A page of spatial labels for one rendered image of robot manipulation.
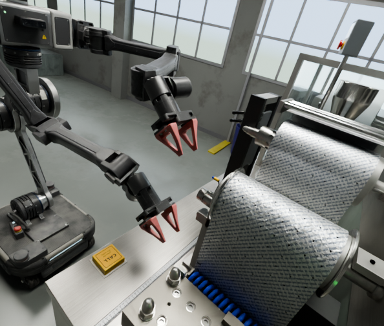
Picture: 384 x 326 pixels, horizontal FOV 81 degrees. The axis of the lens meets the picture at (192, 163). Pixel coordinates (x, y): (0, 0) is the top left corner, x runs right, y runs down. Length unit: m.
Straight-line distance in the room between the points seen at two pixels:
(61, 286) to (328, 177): 0.76
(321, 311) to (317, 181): 0.30
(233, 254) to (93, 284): 0.42
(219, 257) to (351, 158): 0.40
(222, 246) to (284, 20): 3.57
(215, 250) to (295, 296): 0.18
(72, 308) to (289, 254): 0.56
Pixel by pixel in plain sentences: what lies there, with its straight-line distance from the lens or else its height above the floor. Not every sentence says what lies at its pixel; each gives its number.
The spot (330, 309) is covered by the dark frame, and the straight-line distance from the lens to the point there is 0.68.
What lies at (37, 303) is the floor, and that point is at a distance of 1.84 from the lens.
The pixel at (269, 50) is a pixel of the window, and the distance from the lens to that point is 3.87.
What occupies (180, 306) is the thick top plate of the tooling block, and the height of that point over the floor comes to 1.03.
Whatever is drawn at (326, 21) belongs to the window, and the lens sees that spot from 3.80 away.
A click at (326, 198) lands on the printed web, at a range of 0.68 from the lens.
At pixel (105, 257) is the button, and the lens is 0.79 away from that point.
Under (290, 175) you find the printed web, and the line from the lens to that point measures 0.67.
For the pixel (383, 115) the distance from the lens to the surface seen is 1.42.
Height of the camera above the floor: 1.56
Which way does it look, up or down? 29 degrees down
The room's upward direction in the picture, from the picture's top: 14 degrees clockwise
